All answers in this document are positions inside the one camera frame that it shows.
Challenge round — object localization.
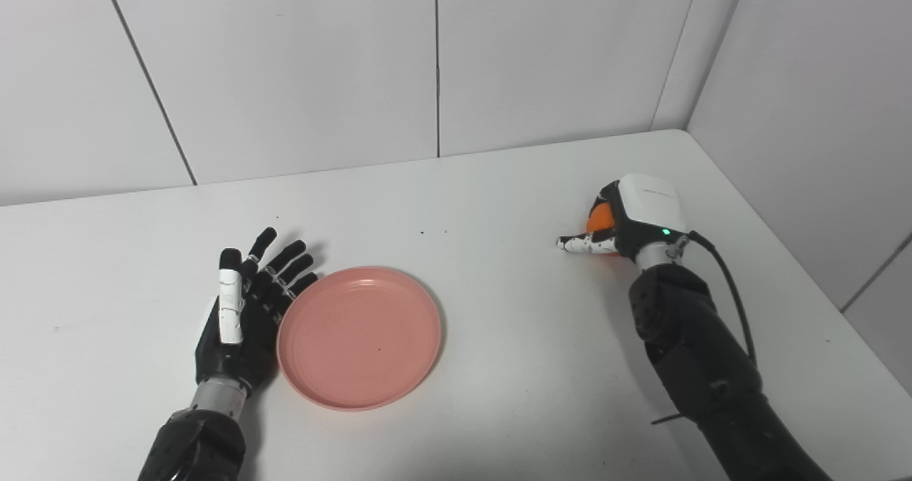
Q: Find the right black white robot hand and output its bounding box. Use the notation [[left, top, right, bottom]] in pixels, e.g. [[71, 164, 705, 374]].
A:
[[557, 174, 690, 262]]

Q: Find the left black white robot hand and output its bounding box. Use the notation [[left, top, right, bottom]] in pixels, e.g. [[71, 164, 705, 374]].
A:
[[195, 227, 319, 397]]

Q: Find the orange fruit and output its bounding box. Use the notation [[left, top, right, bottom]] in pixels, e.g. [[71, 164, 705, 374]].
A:
[[586, 202, 617, 234]]

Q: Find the pink round plate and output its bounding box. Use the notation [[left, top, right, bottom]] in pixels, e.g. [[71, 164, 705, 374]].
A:
[[276, 267, 442, 412]]

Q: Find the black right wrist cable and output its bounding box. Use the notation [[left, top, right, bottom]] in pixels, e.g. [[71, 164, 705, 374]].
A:
[[651, 230, 757, 425]]

